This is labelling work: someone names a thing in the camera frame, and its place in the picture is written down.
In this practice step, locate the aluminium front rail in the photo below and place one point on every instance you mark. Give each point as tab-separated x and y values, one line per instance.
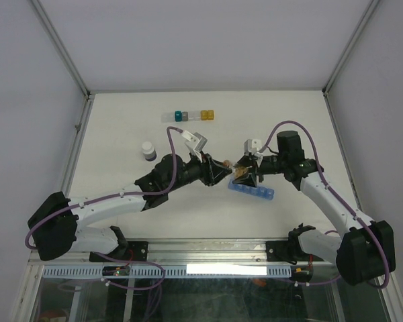
169	251

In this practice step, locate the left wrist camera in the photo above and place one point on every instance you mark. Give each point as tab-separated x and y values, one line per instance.
194	142

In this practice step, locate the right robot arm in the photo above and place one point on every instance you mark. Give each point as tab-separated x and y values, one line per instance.
362	250

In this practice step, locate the amber pill bottle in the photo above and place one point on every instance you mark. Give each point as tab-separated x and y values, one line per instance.
237	170

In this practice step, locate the left aluminium frame post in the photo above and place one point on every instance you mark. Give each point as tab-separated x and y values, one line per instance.
54	37

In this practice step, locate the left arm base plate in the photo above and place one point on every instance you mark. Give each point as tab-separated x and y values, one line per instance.
132	250

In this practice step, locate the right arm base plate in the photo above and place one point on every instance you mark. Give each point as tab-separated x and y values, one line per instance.
284	250

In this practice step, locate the blue weekly pill organizer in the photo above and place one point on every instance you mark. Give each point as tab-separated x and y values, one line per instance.
259	192

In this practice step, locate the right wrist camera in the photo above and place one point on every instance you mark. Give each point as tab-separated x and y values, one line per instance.
252	147

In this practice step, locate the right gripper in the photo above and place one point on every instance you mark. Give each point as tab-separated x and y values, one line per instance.
248	180

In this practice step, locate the white cap pill bottle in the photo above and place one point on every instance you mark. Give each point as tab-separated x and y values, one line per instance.
148	151

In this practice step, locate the right aluminium frame post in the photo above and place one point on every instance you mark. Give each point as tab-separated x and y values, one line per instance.
363	22

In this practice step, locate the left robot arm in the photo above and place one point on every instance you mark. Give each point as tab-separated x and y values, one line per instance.
62	225

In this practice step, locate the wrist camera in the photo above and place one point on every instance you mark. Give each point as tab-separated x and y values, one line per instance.
252	147
194	142

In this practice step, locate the aluminium frame post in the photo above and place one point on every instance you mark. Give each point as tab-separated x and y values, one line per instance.
363	22
54	37

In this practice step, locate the grey slotted cable duct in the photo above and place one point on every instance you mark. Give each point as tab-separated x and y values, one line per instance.
179	271

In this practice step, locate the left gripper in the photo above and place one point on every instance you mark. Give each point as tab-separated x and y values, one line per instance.
206	170

